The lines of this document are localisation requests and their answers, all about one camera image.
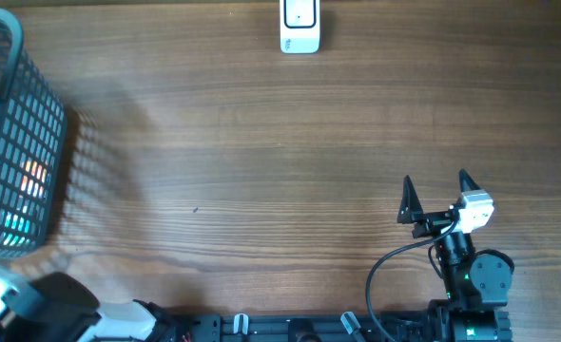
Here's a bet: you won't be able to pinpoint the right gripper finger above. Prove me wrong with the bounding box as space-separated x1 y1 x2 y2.
458 169 480 193
398 175 423 215

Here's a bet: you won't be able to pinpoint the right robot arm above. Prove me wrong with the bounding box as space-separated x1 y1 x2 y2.
397 170 514 342

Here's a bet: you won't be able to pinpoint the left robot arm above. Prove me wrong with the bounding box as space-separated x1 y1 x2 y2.
0 266 191 341

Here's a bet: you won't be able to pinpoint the white barcode scanner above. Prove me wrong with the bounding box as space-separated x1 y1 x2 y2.
279 0 321 54

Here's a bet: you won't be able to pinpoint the colourful snacks in basket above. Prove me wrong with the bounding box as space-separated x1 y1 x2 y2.
0 159 48 249

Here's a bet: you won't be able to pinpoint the dark grey mesh basket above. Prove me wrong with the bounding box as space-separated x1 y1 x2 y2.
0 9 68 259

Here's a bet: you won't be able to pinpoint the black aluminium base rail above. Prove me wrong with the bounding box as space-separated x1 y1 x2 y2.
165 311 513 342

